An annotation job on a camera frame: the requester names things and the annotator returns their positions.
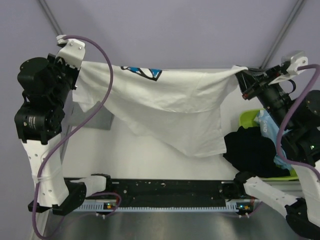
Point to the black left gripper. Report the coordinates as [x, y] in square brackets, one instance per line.
[54, 62]

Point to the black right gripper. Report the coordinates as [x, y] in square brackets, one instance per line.
[250, 81]

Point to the white daisy print t shirt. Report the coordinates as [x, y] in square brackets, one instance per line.
[181, 108]

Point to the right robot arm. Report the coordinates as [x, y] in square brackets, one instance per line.
[297, 143]

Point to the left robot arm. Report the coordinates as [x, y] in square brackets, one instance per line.
[46, 83]

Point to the green plastic basket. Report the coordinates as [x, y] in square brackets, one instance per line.
[246, 120]

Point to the folded grey t shirt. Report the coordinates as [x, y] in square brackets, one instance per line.
[102, 120]

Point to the light blue t shirt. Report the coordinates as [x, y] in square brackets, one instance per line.
[269, 129]

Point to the black t shirt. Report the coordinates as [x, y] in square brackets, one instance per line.
[248, 151]

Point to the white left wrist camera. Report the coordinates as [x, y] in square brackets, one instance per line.
[73, 51]

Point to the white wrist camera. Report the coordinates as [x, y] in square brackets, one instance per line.
[73, 51]
[289, 66]

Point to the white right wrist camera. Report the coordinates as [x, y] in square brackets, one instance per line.
[289, 66]

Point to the left aluminium corner post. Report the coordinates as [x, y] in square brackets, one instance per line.
[47, 12]

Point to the aluminium corner post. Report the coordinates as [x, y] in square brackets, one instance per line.
[47, 12]
[285, 28]

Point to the right aluminium corner post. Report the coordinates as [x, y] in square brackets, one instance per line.
[285, 28]

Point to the grey slotted cable duct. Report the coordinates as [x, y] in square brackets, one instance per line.
[94, 206]

